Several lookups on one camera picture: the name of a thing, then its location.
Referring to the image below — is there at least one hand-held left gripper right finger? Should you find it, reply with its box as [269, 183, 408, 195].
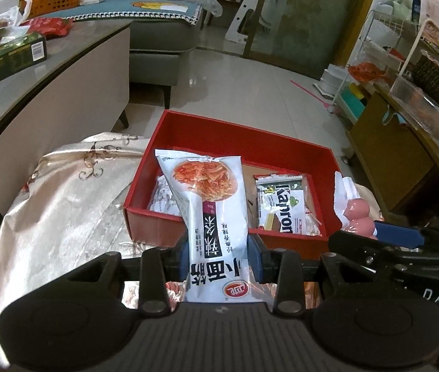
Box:
[247, 235, 363, 316]

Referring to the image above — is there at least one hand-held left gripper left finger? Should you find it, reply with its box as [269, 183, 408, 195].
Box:
[64, 241, 191, 314]

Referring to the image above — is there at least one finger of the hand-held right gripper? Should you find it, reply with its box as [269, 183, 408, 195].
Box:
[337, 255, 439, 284]
[328, 221, 439, 255]

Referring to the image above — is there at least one pink sausage packet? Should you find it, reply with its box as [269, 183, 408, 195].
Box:
[333, 170, 379, 241]

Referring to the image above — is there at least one long white noodle snack packet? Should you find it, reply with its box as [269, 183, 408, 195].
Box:
[154, 149, 251, 303]

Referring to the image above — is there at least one green white wafer packet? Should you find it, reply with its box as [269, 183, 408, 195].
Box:
[253, 174, 323, 238]

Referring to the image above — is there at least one white label snack packet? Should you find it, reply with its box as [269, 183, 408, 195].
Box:
[147, 174, 189, 218]

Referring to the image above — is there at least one red cardboard box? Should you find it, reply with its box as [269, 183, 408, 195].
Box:
[123, 109, 345, 260]

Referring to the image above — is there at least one wooden cabinet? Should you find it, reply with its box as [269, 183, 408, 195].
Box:
[345, 81, 439, 225]

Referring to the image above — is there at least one clear plastic box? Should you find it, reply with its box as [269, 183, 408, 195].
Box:
[390, 73, 439, 144]

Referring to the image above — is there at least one dark woven basket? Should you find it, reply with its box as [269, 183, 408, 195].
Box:
[411, 54, 439, 103]

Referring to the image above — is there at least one orange bag in rack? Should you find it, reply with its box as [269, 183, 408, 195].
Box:
[349, 62, 384, 84]

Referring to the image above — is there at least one white container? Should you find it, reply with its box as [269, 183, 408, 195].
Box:
[320, 66, 349, 97]

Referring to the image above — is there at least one pink stick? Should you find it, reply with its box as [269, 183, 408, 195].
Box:
[291, 81, 330, 107]

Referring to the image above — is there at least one grey coffee table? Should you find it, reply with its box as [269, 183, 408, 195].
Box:
[0, 19, 133, 218]

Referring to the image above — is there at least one grey green sofa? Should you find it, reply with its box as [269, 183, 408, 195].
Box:
[64, 0, 204, 109]

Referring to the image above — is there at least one glass sliding door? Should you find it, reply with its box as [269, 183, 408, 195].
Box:
[243, 0, 384, 74]

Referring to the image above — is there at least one white board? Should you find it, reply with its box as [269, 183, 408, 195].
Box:
[225, 0, 270, 45]

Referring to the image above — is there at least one teal sofa blanket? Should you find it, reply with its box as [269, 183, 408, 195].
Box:
[45, 0, 204, 28]

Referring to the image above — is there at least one clear plastic bag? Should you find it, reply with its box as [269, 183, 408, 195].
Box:
[142, 0, 224, 18]

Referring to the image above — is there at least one dark green box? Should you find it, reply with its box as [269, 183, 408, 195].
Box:
[0, 33, 47, 95]

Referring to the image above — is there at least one red snack packet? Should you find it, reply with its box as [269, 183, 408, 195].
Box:
[22, 17, 73, 40]

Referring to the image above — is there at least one white wire rack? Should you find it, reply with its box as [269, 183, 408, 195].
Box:
[320, 4, 439, 125]

